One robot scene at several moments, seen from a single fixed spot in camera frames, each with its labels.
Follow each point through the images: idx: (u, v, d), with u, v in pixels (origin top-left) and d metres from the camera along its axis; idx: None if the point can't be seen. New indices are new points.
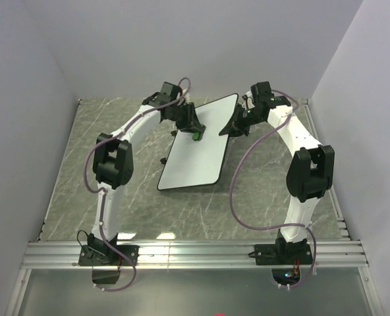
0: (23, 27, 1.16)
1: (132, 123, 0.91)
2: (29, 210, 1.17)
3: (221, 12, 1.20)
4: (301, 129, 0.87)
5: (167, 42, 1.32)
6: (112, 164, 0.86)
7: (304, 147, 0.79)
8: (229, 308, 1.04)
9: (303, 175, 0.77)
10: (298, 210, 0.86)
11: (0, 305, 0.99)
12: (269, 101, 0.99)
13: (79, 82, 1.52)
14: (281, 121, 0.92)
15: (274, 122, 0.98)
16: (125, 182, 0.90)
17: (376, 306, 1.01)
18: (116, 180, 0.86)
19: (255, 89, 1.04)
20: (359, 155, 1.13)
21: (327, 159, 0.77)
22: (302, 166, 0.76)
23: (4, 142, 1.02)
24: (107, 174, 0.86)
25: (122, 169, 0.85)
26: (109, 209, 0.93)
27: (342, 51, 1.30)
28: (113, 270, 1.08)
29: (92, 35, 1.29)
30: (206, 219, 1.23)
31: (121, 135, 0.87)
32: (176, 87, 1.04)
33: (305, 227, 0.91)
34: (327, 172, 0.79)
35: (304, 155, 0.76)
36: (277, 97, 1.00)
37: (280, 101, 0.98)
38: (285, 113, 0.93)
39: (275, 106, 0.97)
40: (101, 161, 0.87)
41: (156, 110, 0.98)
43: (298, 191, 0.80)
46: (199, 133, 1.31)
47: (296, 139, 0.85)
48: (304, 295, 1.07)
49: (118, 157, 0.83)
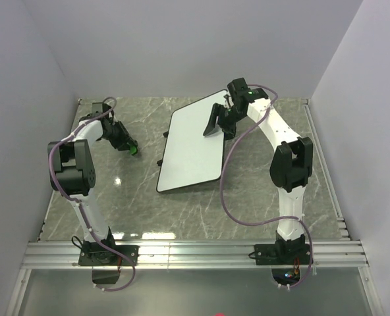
0: (23, 28, 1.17)
1: (80, 128, 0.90)
2: (29, 210, 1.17)
3: (220, 11, 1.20)
4: (281, 123, 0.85)
5: (165, 42, 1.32)
6: (74, 168, 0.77)
7: (284, 142, 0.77)
8: (229, 308, 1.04)
9: (286, 168, 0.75)
10: (289, 203, 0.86)
11: (0, 307, 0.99)
12: (246, 94, 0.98)
13: (78, 83, 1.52)
14: (261, 115, 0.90)
15: (253, 116, 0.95)
16: (93, 184, 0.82)
17: (376, 306, 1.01)
18: (83, 184, 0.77)
19: (231, 86, 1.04)
20: (360, 157, 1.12)
21: (306, 151, 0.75)
22: (284, 160, 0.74)
23: (4, 141, 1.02)
24: (71, 184, 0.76)
25: (86, 168, 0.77)
26: (90, 213, 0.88)
27: (342, 51, 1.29)
28: (113, 270, 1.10)
29: (91, 35, 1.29)
30: (206, 219, 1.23)
31: (72, 138, 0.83)
32: (105, 105, 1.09)
33: (298, 220, 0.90)
34: (306, 162, 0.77)
35: (285, 149, 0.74)
36: (254, 91, 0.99)
37: (258, 95, 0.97)
38: (265, 106, 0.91)
39: (254, 100, 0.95)
40: (59, 170, 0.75)
41: (96, 121, 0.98)
43: (282, 182, 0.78)
46: (136, 148, 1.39)
47: (277, 133, 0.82)
48: (305, 295, 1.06)
49: (78, 157, 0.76)
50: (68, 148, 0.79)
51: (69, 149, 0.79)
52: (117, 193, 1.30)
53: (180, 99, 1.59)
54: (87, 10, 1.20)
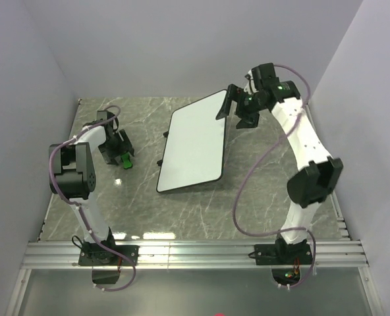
0: (23, 29, 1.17)
1: (84, 131, 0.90)
2: (29, 210, 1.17)
3: (220, 11, 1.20)
4: (311, 135, 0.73)
5: (166, 42, 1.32)
6: (74, 172, 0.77)
7: (313, 162, 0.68)
8: (230, 308, 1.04)
9: (308, 188, 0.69)
10: (299, 215, 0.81)
11: (0, 307, 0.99)
12: (275, 88, 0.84)
13: (78, 83, 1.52)
14: (290, 121, 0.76)
15: (279, 118, 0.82)
16: (93, 188, 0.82)
17: (376, 306, 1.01)
18: (83, 187, 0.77)
19: (257, 73, 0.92)
20: (360, 158, 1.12)
21: (334, 174, 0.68)
22: (308, 182, 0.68)
23: (4, 141, 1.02)
24: (70, 186, 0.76)
25: (87, 172, 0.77)
26: (91, 216, 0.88)
27: (342, 51, 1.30)
28: (113, 270, 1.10)
29: (92, 35, 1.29)
30: (206, 220, 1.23)
31: (74, 141, 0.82)
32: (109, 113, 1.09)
33: (305, 230, 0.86)
34: (331, 184, 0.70)
35: (313, 170, 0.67)
36: (285, 86, 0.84)
37: (289, 92, 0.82)
38: (295, 111, 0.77)
39: (284, 99, 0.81)
40: (59, 172, 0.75)
41: (100, 126, 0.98)
43: (300, 199, 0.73)
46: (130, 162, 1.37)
47: (304, 149, 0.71)
48: (305, 295, 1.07)
49: (80, 159, 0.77)
50: (70, 151, 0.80)
51: (71, 151, 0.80)
52: (117, 193, 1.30)
53: (180, 99, 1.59)
54: (87, 10, 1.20)
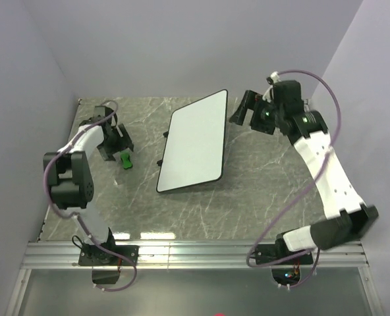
0: (23, 29, 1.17)
1: (80, 135, 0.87)
2: (29, 210, 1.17)
3: (219, 11, 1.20)
4: (343, 178, 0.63)
5: (165, 43, 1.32)
6: (70, 182, 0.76)
7: (345, 211, 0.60)
8: (230, 308, 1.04)
9: (337, 238, 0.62)
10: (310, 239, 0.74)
11: (0, 307, 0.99)
12: (300, 121, 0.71)
13: (78, 83, 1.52)
14: (317, 160, 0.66)
15: (304, 153, 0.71)
16: (90, 195, 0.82)
17: (376, 306, 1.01)
18: (80, 199, 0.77)
19: (281, 90, 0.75)
20: (360, 158, 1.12)
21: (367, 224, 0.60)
22: (338, 232, 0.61)
23: (4, 142, 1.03)
24: (66, 197, 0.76)
25: (83, 184, 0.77)
26: (89, 223, 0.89)
27: (341, 51, 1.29)
28: (113, 270, 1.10)
29: (91, 35, 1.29)
30: (206, 219, 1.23)
31: (70, 149, 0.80)
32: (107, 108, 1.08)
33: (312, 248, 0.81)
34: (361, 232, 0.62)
35: (344, 220, 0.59)
36: (311, 117, 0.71)
37: (315, 126, 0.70)
38: (323, 149, 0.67)
39: (310, 135, 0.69)
40: (55, 185, 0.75)
41: (97, 127, 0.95)
43: (325, 245, 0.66)
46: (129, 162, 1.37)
47: (334, 195, 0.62)
48: (305, 294, 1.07)
49: (75, 172, 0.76)
50: (66, 160, 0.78)
51: (67, 160, 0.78)
52: (117, 193, 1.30)
53: (180, 99, 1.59)
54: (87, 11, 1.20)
